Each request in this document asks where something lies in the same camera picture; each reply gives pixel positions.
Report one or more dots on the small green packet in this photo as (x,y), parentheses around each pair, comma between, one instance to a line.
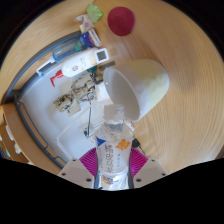
(94,13)

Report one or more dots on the small white digital clock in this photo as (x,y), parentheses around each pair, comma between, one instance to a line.
(101,55)

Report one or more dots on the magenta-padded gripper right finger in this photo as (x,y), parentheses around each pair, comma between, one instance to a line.
(151,171)

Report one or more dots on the wooden shelf unit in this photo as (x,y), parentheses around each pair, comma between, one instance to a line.
(16,130)

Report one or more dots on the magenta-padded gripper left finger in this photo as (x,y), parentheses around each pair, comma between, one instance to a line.
(75,172)

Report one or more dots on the wooden tree-man figurine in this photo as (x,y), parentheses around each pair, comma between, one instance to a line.
(81,90)

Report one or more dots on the flat round red coaster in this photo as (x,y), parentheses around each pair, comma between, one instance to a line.
(121,20)

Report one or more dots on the clear plastic drink bottle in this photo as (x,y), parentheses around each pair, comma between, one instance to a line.
(113,153)

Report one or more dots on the cream white mug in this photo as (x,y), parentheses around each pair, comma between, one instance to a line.
(146,83)

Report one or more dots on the blue packet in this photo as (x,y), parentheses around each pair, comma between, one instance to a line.
(89,38)

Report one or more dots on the grey metal bed frame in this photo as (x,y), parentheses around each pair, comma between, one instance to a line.
(33,133)

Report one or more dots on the white red-pump lotion bottle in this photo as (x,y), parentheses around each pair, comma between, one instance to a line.
(80,64)

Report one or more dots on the clear blue spray bottle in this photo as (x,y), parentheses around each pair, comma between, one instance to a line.
(68,53)

